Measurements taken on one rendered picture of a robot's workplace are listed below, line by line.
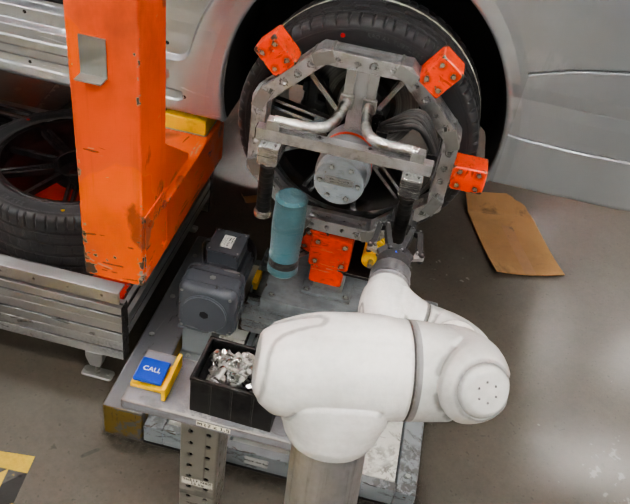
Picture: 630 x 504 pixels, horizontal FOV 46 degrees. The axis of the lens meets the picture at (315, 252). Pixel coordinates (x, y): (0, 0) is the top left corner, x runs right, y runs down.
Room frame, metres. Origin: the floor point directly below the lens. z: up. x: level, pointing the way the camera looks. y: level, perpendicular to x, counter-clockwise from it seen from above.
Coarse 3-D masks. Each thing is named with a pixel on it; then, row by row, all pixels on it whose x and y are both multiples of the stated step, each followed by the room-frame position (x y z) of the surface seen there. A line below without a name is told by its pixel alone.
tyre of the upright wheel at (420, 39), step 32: (320, 0) 1.95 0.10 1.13; (352, 0) 1.90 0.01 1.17; (384, 0) 1.90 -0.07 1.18; (288, 32) 1.79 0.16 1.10; (320, 32) 1.76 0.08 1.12; (352, 32) 1.75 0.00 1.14; (384, 32) 1.75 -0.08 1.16; (416, 32) 1.77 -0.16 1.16; (448, 32) 1.90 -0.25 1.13; (256, 64) 1.79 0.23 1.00; (448, 96) 1.73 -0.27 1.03; (480, 96) 1.90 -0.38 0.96; (448, 192) 1.72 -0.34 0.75
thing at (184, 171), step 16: (176, 144) 1.84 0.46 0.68; (192, 144) 1.86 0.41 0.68; (208, 144) 1.90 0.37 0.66; (176, 160) 1.68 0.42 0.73; (192, 160) 1.77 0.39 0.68; (208, 160) 1.91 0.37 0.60; (176, 176) 1.68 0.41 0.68; (192, 176) 1.76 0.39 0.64; (208, 176) 1.91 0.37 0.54; (176, 192) 1.62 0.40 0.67; (192, 192) 1.76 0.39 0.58; (176, 208) 1.63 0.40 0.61; (176, 224) 1.63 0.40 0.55
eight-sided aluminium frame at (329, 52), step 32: (320, 64) 1.67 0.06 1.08; (352, 64) 1.67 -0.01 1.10; (384, 64) 1.66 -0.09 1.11; (416, 64) 1.69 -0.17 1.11; (256, 96) 1.69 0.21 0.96; (416, 96) 1.65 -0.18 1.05; (448, 128) 1.64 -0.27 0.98; (256, 160) 1.69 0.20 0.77; (448, 160) 1.64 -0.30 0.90; (320, 224) 1.67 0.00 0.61; (352, 224) 1.68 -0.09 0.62
